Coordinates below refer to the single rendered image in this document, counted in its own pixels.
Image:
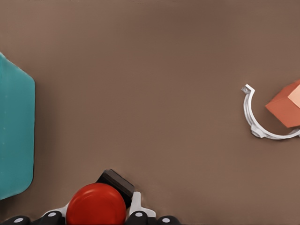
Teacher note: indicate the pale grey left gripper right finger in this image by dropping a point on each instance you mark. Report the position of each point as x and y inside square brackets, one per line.
[138, 211]

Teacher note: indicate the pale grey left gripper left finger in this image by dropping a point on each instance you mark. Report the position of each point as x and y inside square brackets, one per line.
[54, 213]

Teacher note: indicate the blue storage box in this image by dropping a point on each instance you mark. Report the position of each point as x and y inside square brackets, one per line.
[14, 131]

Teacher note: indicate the orange cube block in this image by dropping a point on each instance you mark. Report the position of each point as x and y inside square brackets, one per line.
[286, 105]

